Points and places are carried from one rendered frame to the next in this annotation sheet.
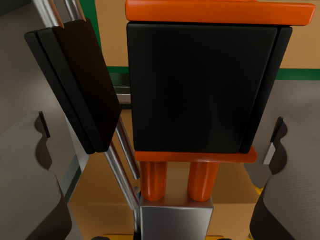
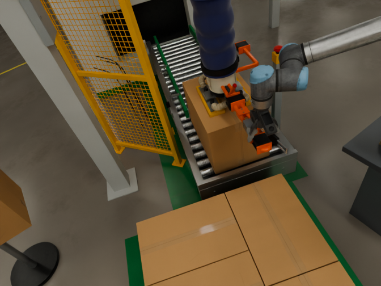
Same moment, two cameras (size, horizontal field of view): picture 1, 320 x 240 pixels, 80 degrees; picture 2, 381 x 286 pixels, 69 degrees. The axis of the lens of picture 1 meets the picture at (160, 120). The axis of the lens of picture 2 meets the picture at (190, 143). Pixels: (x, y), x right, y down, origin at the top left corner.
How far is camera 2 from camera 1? 1.27 m
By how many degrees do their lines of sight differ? 13
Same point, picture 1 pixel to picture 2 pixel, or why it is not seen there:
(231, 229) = (209, 121)
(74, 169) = (276, 116)
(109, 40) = (283, 184)
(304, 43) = (191, 215)
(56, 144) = (298, 127)
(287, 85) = not seen: hidden behind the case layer
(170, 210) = not seen: hidden behind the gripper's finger
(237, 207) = (214, 129)
